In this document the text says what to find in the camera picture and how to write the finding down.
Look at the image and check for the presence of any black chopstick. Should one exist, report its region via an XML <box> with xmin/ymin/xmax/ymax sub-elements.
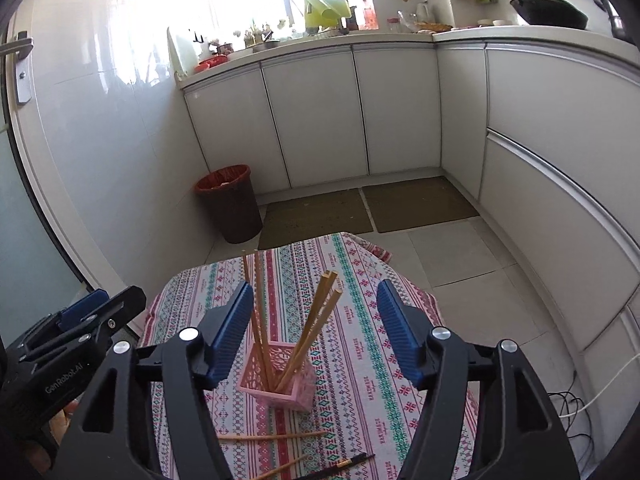
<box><xmin>295</xmin><ymin>452</ymin><xmax>376</xmax><ymax>480</ymax></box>

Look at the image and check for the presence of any metal door handle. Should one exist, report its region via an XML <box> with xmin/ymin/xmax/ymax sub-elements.
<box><xmin>0</xmin><ymin>31</ymin><xmax>35</xmax><ymax>106</ymax></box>

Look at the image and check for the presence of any black cable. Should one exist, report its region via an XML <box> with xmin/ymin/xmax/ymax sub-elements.
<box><xmin>547</xmin><ymin>392</ymin><xmax>596</xmax><ymax>456</ymax></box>

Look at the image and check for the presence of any plain wooden chopstick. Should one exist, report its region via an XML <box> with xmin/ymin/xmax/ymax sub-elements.
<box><xmin>218</xmin><ymin>430</ymin><xmax>329</xmax><ymax>442</ymax></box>
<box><xmin>252</xmin><ymin>454</ymin><xmax>308</xmax><ymax>480</ymax></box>

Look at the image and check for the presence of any white cable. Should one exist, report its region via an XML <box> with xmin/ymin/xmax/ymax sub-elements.
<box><xmin>560</xmin><ymin>355</ymin><xmax>640</xmax><ymax>418</ymax></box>

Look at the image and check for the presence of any brown floor mat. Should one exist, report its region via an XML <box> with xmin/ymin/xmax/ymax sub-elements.
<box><xmin>257</xmin><ymin>188</ymin><xmax>375</xmax><ymax>251</ymax></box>
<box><xmin>361</xmin><ymin>176</ymin><xmax>481</xmax><ymax>234</ymax></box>

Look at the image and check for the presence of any bunch of wooden chopsticks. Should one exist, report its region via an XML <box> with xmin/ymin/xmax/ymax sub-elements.
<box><xmin>241</xmin><ymin>251</ymin><xmax>344</xmax><ymax>393</ymax></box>

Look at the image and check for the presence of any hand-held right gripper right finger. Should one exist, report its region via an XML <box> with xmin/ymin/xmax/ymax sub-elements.
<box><xmin>376</xmin><ymin>280</ymin><xmax>581</xmax><ymax>480</ymax></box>

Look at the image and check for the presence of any pink plastic chopstick holder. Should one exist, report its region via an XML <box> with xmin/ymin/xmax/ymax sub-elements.
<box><xmin>239</xmin><ymin>341</ymin><xmax>317</xmax><ymax>413</ymax></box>

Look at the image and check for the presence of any lime green plastic container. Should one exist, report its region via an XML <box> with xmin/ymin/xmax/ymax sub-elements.
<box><xmin>304</xmin><ymin>0</ymin><xmax>352</xmax><ymax>31</ymax></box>

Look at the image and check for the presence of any white cabinet with doors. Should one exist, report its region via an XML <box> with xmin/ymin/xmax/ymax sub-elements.
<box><xmin>181</xmin><ymin>35</ymin><xmax>443</xmax><ymax>193</ymax></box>

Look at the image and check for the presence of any patterned striped tablecloth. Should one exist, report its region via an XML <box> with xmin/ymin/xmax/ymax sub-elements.
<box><xmin>137</xmin><ymin>231</ymin><xmax>478</xmax><ymax>480</ymax></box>

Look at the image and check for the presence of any white cabinet with drawers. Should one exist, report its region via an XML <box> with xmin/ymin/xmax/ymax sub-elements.
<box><xmin>432</xmin><ymin>25</ymin><xmax>640</xmax><ymax>361</ymax></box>

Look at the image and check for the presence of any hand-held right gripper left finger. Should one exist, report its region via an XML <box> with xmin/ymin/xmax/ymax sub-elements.
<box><xmin>59</xmin><ymin>280</ymin><xmax>255</xmax><ymax>480</ymax></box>

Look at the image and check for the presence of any frosted glass door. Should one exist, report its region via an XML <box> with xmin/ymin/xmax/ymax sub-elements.
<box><xmin>0</xmin><ymin>125</ymin><xmax>88</xmax><ymax>346</ymax></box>

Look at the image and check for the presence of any red trash bin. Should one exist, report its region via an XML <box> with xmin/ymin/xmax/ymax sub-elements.
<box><xmin>194</xmin><ymin>164</ymin><xmax>264</xmax><ymax>244</ymax></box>

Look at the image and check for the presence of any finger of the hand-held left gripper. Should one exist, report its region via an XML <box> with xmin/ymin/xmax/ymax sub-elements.
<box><xmin>55</xmin><ymin>289</ymin><xmax>109</xmax><ymax>333</ymax></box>
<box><xmin>20</xmin><ymin>285</ymin><xmax>147</xmax><ymax>363</ymax></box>

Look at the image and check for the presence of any black wok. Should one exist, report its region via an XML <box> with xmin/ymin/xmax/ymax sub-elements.
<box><xmin>479</xmin><ymin>0</ymin><xmax>590</xmax><ymax>30</ymax></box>

